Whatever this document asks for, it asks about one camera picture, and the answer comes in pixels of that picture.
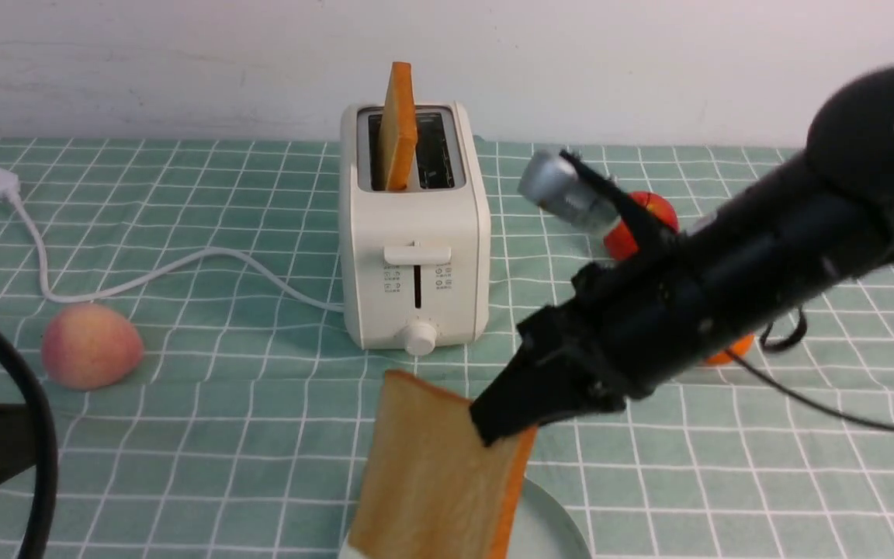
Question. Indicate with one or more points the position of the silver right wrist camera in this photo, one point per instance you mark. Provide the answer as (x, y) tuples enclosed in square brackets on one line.
[(552, 184)]

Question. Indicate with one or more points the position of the green checkered tablecloth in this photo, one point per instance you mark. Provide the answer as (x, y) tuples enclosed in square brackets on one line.
[(244, 431)]

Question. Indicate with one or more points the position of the red apple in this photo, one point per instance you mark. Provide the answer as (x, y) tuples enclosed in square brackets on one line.
[(620, 243)]

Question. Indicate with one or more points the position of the toast slice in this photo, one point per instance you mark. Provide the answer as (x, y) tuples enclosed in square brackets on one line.
[(425, 431), (398, 132)]

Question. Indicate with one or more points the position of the pink peach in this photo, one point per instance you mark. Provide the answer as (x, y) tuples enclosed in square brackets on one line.
[(87, 346)]

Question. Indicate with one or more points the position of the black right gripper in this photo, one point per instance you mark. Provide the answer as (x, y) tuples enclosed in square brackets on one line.
[(624, 332)]

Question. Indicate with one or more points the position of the orange persimmon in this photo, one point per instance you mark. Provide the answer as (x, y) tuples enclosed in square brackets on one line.
[(739, 348)]

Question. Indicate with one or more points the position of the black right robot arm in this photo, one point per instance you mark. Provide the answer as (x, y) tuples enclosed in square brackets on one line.
[(824, 216)]

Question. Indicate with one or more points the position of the white two-slot toaster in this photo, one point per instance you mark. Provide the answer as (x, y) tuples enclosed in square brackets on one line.
[(415, 264)]

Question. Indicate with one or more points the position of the light green plate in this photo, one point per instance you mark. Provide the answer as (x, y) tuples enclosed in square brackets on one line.
[(544, 528)]

